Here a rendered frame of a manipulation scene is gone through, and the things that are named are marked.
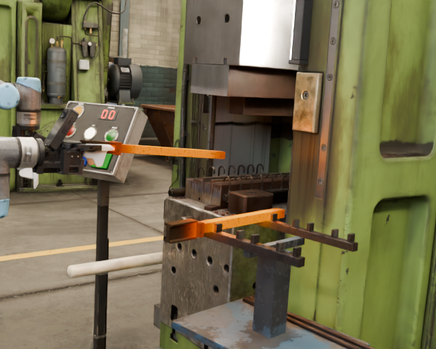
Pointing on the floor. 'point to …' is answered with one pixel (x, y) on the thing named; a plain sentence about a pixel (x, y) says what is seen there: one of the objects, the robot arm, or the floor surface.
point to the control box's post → (101, 260)
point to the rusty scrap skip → (162, 122)
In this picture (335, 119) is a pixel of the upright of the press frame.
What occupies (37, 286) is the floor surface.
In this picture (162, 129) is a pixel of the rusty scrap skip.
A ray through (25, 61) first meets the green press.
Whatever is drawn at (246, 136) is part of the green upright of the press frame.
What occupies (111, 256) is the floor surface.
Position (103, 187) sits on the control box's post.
